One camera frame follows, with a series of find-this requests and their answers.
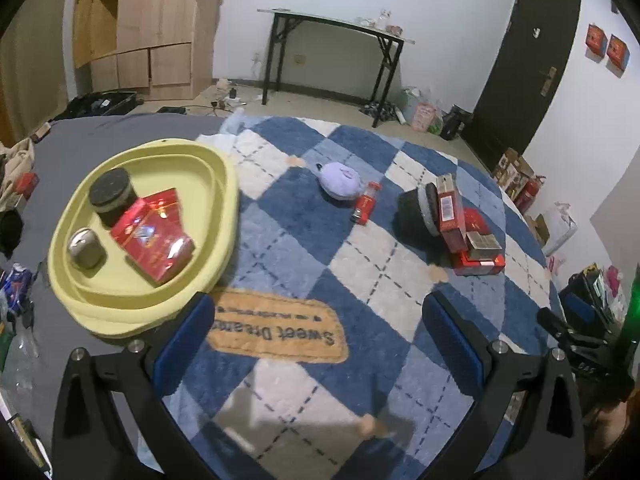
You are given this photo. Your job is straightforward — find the white sack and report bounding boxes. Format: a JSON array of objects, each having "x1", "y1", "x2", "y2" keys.
[{"x1": 542, "y1": 202, "x2": 581, "y2": 256}]

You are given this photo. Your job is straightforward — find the red fire extinguisher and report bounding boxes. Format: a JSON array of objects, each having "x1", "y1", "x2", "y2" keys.
[{"x1": 515, "y1": 175, "x2": 547, "y2": 213}]

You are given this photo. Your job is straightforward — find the pile of clothes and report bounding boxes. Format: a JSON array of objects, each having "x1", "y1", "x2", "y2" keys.
[{"x1": 0, "y1": 137, "x2": 36, "y2": 211}]

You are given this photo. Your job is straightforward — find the cardboard boxes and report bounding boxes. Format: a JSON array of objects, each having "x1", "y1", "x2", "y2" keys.
[{"x1": 492, "y1": 147, "x2": 536, "y2": 196}]

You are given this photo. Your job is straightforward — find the purple plush toy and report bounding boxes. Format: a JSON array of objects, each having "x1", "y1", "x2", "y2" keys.
[{"x1": 315, "y1": 161, "x2": 362, "y2": 203}]

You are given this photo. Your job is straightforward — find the dark bag with items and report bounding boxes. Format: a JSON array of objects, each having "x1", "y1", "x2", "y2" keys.
[{"x1": 560, "y1": 262, "x2": 628, "y2": 331}]

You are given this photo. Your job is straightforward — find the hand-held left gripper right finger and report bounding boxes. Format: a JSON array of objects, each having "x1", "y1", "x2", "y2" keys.
[{"x1": 421, "y1": 290, "x2": 586, "y2": 480}]

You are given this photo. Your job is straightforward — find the blue packet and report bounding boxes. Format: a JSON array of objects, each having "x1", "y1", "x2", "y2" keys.
[{"x1": 0, "y1": 262, "x2": 36, "y2": 311}]

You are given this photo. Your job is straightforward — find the clear plastic bags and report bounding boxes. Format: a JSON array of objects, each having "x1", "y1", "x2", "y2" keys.
[{"x1": 400, "y1": 87, "x2": 443, "y2": 133}]

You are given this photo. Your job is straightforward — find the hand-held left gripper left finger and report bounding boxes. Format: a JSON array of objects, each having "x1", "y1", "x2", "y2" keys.
[{"x1": 50, "y1": 291, "x2": 216, "y2": 480}]

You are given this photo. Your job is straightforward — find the large red patterned box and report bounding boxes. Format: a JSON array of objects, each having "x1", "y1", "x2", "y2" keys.
[{"x1": 110, "y1": 188, "x2": 196, "y2": 288}]

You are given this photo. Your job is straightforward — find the clear plastic bottle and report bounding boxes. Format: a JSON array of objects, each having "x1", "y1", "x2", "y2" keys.
[{"x1": 0, "y1": 327, "x2": 41, "y2": 401}]

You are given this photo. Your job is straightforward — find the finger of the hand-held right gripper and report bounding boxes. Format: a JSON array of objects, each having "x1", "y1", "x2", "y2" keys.
[{"x1": 536, "y1": 306, "x2": 577, "y2": 342}]

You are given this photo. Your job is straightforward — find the white power strip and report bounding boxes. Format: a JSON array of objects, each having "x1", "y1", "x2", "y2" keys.
[{"x1": 212, "y1": 87, "x2": 246, "y2": 111}]

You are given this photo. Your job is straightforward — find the wooden wardrobe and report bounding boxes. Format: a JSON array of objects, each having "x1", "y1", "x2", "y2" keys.
[{"x1": 72, "y1": 0, "x2": 221, "y2": 102}]

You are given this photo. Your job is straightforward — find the red white cigarette pack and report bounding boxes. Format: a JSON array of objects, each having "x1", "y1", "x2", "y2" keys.
[{"x1": 436, "y1": 174, "x2": 461, "y2": 233}]

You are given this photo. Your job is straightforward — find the yellow plastic basin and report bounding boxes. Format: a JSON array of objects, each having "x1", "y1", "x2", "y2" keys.
[{"x1": 47, "y1": 137, "x2": 240, "y2": 339}]

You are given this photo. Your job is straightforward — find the black jar with sparkly lid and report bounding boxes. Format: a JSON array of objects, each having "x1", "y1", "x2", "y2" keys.
[
  {"x1": 89, "y1": 169, "x2": 138, "y2": 228},
  {"x1": 395, "y1": 182, "x2": 443, "y2": 256}
]

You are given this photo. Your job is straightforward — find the beige curtain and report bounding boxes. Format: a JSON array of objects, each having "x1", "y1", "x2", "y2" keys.
[{"x1": 0, "y1": 0, "x2": 71, "y2": 141}]

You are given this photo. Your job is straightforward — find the black garment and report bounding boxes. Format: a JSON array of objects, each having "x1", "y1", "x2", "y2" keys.
[{"x1": 0, "y1": 208, "x2": 23, "y2": 256}]

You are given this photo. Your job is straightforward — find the small red tube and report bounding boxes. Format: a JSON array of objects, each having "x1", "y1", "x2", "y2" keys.
[{"x1": 351, "y1": 181, "x2": 383, "y2": 225}]

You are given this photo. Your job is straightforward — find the person's right forearm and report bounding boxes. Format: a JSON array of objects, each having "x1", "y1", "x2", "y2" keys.
[{"x1": 582, "y1": 400, "x2": 633, "y2": 461}]

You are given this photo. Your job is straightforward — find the black folding table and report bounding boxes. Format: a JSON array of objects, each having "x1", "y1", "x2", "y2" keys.
[{"x1": 257, "y1": 7, "x2": 416, "y2": 128}]

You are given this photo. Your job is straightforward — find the red gold checkered cigarette pack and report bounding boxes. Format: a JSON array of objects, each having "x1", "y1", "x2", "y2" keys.
[{"x1": 465, "y1": 231, "x2": 503, "y2": 261}]

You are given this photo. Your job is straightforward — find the dark door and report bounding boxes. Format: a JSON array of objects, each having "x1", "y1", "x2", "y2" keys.
[{"x1": 460, "y1": 0, "x2": 583, "y2": 171}]

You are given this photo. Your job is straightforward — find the black case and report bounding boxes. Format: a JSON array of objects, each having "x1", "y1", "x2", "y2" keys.
[{"x1": 65, "y1": 90, "x2": 138, "y2": 121}]

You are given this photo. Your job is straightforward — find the blue white plaid blanket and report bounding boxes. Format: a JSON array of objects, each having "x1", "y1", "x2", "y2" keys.
[{"x1": 160, "y1": 116, "x2": 558, "y2": 480}]

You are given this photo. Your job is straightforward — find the silver round tin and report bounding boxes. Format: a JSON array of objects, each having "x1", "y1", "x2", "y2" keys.
[{"x1": 67, "y1": 227, "x2": 107, "y2": 271}]

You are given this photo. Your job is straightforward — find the black bag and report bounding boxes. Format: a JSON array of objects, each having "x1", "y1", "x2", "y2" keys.
[{"x1": 440, "y1": 105, "x2": 473, "y2": 141}]

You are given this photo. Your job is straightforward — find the red wall decoration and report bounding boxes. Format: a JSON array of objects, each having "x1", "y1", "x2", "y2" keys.
[
  {"x1": 585, "y1": 23, "x2": 609, "y2": 58},
  {"x1": 606, "y1": 35, "x2": 629, "y2": 72}
]

